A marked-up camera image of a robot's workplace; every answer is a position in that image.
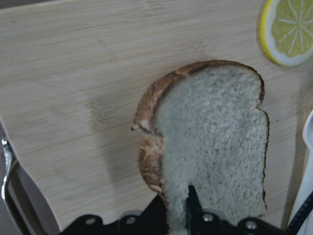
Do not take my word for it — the white bread slice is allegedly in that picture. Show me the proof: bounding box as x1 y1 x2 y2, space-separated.
132 60 269 235

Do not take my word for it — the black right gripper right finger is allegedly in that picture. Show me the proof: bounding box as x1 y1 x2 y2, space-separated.
186 185 286 235

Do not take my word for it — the lemon slice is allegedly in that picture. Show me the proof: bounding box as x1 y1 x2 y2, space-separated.
260 0 313 67

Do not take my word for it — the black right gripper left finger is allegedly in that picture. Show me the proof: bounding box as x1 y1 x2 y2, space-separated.
61 194 172 235

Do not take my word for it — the wooden cutting board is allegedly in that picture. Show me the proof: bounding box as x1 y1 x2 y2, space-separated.
0 0 313 228

